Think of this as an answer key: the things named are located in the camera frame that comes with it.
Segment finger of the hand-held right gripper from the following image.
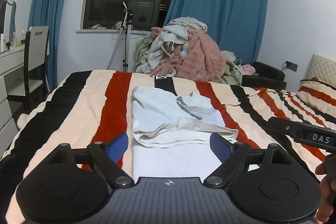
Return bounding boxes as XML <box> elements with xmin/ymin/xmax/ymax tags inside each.
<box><xmin>268</xmin><ymin>116</ymin><xmax>299</xmax><ymax>139</ymax></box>

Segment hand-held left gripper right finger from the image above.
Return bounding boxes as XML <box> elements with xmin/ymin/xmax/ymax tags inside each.
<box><xmin>203</xmin><ymin>132</ymin><xmax>290</xmax><ymax>188</ymax></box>

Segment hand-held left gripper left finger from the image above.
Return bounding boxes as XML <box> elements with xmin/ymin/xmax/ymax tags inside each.
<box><xmin>47</xmin><ymin>132</ymin><xmax>134</xmax><ymax>188</ymax></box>

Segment white shirt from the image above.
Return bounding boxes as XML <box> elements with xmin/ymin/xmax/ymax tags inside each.
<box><xmin>131</xmin><ymin>86</ymin><xmax>259</xmax><ymax>178</ymax></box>

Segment person's right hand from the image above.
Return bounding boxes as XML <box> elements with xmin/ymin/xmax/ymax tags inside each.
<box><xmin>314</xmin><ymin>162</ymin><xmax>336</xmax><ymax>224</ymax></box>

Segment striped pillow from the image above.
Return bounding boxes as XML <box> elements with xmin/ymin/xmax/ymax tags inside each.
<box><xmin>297</xmin><ymin>78</ymin><xmax>336</xmax><ymax>119</ymax></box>

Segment black armchair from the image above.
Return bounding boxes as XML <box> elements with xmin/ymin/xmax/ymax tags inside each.
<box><xmin>241</xmin><ymin>61</ymin><xmax>287</xmax><ymax>90</ymax></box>

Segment striped fleece blanket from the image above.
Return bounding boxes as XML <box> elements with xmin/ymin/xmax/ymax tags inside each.
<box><xmin>0</xmin><ymin>70</ymin><xmax>336</xmax><ymax>224</ymax></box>

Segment pink clothing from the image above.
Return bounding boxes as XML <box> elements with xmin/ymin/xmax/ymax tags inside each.
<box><xmin>240</xmin><ymin>64</ymin><xmax>256</xmax><ymax>75</ymax></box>

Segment quilted beige headboard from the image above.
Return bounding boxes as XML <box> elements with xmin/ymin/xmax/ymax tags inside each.
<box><xmin>304</xmin><ymin>53</ymin><xmax>336</xmax><ymax>84</ymax></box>

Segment pale green blanket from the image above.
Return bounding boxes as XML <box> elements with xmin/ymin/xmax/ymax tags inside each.
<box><xmin>222</xmin><ymin>51</ymin><xmax>246</xmax><ymax>85</ymax></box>

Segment pink fluffy blanket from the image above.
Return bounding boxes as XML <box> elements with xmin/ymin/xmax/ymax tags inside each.
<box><xmin>151</xmin><ymin>27</ymin><xmax>226</xmax><ymax>84</ymax></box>

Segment green printed blanket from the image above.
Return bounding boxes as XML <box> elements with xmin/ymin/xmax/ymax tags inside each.
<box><xmin>135</xmin><ymin>34</ymin><xmax>156</xmax><ymax>73</ymax></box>

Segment standing garment steamer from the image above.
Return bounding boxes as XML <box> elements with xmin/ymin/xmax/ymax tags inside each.
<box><xmin>106</xmin><ymin>2</ymin><xmax>134</xmax><ymax>73</ymax></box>

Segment white hooded garment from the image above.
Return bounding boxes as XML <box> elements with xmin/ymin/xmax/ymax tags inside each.
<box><xmin>143</xmin><ymin>26</ymin><xmax>189</xmax><ymax>75</ymax></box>

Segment black and white chair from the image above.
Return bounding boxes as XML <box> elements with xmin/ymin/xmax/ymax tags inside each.
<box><xmin>7</xmin><ymin>26</ymin><xmax>50</xmax><ymax>114</ymax></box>

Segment grey sweatshirt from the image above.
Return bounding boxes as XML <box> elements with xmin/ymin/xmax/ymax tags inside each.
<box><xmin>164</xmin><ymin>17</ymin><xmax>208</xmax><ymax>33</ymax></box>

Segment white dressing table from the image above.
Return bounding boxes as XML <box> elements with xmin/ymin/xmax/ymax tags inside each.
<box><xmin>0</xmin><ymin>48</ymin><xmax>49</xmax><ymax>140</ymax></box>

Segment group of toiletry bottles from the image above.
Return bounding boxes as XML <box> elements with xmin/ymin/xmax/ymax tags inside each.
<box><xmin>0</xmin><ymin>30</ymin><xmax>27</xmax><ymax>52</ymax></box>

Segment wavy framed mirror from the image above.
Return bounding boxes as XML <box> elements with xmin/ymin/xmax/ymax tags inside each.
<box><xmin>0</xmin><ymin>0</ymin><xmax>17</xmax><ymax>35</ymax></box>

